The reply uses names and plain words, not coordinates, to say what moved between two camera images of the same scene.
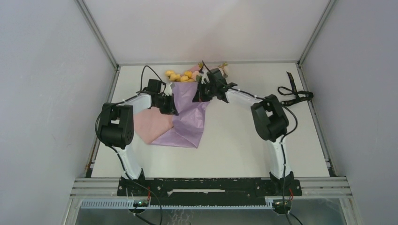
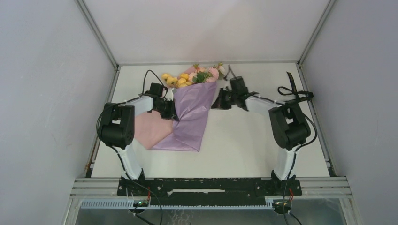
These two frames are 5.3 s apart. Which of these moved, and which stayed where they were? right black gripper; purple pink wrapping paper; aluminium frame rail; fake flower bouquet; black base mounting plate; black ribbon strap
Moved: right black gripper; purple pink wrapping paper; fake flower bouquet
Stayed: black ribbon strap; aluminium frame rail; black base mounting plate
